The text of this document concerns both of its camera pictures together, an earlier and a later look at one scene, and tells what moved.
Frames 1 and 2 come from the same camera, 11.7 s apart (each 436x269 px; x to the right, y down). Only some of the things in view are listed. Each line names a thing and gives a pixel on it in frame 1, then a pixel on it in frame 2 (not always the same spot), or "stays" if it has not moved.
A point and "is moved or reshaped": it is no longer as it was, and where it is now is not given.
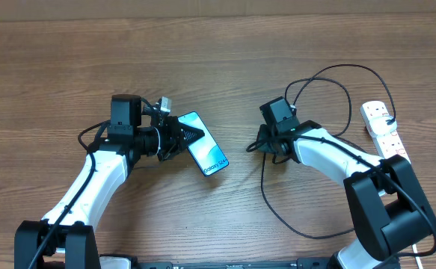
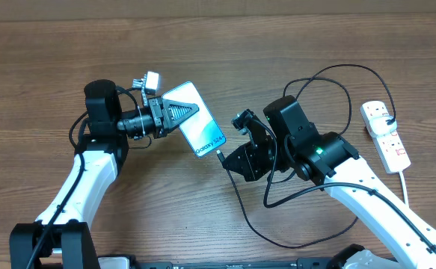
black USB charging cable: (307, 80) -> (299, 92)
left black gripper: (176, 142) -> (161, 110)
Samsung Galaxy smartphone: (206, 152) is moved or reshaped
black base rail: (315, 263) stays
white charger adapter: (379, 126) stays
